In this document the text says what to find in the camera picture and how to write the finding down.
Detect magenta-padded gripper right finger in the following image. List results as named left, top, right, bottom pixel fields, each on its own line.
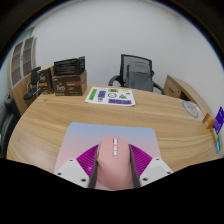
left=128, top=143, right=174, bottom=188

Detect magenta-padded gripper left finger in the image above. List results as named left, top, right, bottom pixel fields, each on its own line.
left=54, top=143, right=101, bottom=189

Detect pink computer mouse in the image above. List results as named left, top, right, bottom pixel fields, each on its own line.
left=95, top=135, right=134, bottom=191

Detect pink and blue mouse pad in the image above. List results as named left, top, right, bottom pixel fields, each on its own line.
left=53, top=121, right=163, bottom=175

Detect small tan box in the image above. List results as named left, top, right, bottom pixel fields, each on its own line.
left=209, top=128, right=218, bottom=145

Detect orange cardboard box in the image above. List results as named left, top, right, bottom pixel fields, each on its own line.
left=202, top=112, right=217, bottom=130

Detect black leather armchair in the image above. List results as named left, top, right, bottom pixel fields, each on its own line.
left=0, top=96, right=22, bottom=158

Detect purple card stand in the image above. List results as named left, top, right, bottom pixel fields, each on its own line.
left=213, top=106, right=224, bottom=136

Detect white sticker sheet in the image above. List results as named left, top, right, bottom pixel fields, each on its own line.
left=84, top=86, right=137, bottom=107

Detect large dark brown box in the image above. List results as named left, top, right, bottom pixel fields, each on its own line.
left=51, top=69, right=88, bottom=97

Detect wooden side desk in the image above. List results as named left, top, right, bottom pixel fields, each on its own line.
left=163, top=74, right=214, bottom=118

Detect small dark brown box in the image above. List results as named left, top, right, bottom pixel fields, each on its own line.
left=37, top=66, right=55, bottom=95

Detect grey backpack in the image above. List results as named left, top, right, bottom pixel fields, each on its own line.
left=125, top=61, right=155, bottom=93

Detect wooden cabinet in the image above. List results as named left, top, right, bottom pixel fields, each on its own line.
left=7, top=35, right=38, bottom=116

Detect black mesh office chair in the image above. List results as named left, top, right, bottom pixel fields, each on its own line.
left=107, top=53, right=165, bottom=95

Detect open black box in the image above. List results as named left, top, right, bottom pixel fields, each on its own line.
left=53, top=55, right=86, bottom=77

